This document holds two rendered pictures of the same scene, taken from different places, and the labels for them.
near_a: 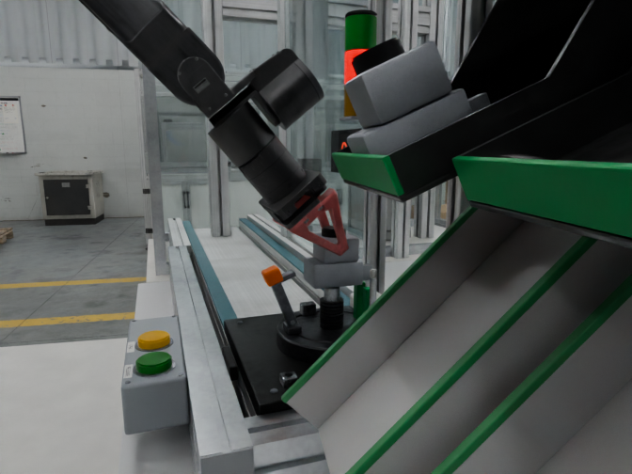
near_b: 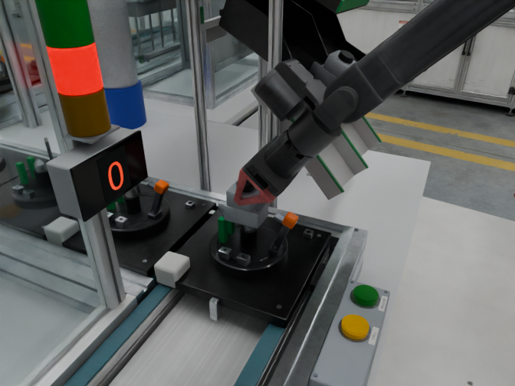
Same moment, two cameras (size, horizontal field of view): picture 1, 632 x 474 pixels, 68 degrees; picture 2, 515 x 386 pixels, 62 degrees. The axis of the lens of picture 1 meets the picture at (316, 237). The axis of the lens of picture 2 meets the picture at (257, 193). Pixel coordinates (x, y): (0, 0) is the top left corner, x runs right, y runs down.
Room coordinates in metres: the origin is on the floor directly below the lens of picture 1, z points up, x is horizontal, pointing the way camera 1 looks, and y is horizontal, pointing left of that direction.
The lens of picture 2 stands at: (0.99, 0.41, 1.46)
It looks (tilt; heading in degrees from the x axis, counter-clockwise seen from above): 31 degrees down; 224
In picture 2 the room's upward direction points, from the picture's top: straight up
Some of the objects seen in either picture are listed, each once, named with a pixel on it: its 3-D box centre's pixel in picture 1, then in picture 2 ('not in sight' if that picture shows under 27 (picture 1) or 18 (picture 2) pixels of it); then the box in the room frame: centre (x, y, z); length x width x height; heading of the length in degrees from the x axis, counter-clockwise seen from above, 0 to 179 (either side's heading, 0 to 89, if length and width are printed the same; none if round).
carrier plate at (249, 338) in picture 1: (331, 347); (248, 256); (0.57, -0.02, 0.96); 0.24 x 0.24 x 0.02; 19
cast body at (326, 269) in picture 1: (340, 254); (241, 199); (0.57, -0.03, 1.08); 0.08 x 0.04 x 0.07; 109
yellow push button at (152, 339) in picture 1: (154, 342); (354, 328); (0.58, 0.21, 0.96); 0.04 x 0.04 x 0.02
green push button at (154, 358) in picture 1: (154, 366); (365, 296); (0.51, 0.19, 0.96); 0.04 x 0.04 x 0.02
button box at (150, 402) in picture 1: (155, 365); (352, 342); (0.58, 0.21, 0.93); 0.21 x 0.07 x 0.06; 19
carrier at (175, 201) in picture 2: not in sight; (131, 200); (0.65, -0.26, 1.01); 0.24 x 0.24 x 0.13; 19
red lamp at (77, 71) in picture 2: (360, 68); (76, 67); (0.78, -0.07, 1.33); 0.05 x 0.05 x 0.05
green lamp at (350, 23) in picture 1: (360, 35); (65, 19); (0.78, -0.07, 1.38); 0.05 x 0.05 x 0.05
